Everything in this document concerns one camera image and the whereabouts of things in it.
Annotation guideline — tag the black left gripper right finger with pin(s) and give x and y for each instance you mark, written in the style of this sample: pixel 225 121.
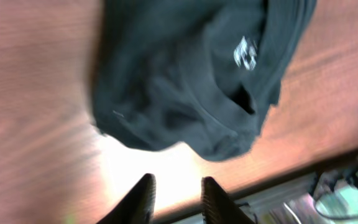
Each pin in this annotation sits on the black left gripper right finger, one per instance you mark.
pixel 218 208

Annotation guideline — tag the black t-shirt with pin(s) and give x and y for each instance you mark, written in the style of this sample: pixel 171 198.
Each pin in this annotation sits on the black t-shirt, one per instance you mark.
pixel 204 73

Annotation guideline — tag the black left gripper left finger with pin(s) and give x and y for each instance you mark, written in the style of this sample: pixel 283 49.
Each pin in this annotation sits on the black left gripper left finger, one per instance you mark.
pixel 137 206

